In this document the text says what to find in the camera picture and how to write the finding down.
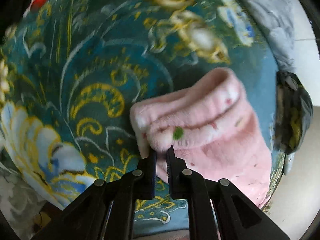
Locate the pink fleece garment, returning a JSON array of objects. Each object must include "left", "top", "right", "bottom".
[{"left": 130, "top": 68, "right": 272, "bottom": 207}]

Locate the teal floral bed blanket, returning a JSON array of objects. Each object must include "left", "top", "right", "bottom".
[{"left": 1, "top": 0, "right": 278, "bottom": 239}]

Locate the grey floral quilt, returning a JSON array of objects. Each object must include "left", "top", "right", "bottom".
[{"left": 241, "top": 0, "right": 295, "bottom": 73}]

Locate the dark grey yellow garment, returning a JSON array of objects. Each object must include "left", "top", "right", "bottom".
[{"left": 274, "top": 71, "right": 313, "bottom": 155}]

